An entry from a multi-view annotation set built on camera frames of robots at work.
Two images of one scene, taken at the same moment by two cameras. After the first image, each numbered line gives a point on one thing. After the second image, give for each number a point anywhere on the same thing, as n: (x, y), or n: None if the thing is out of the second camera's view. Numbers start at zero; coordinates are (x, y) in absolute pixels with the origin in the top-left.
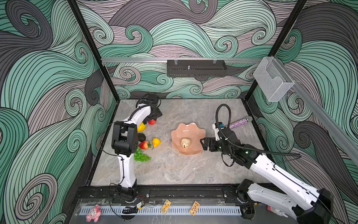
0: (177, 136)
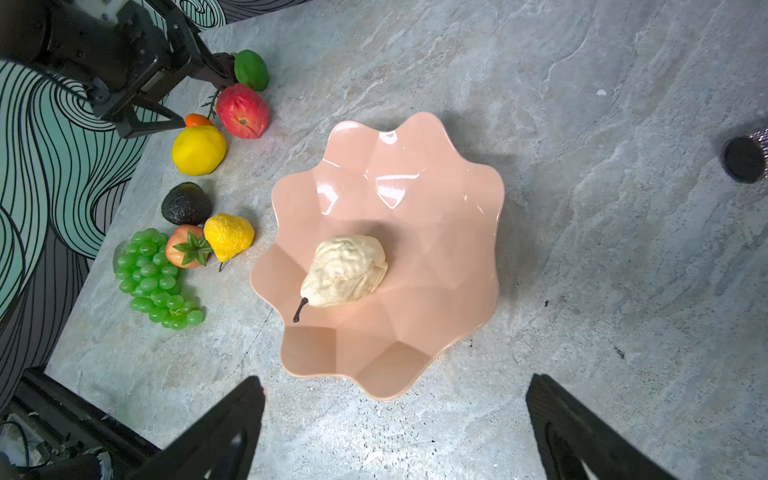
0: (436, 216)
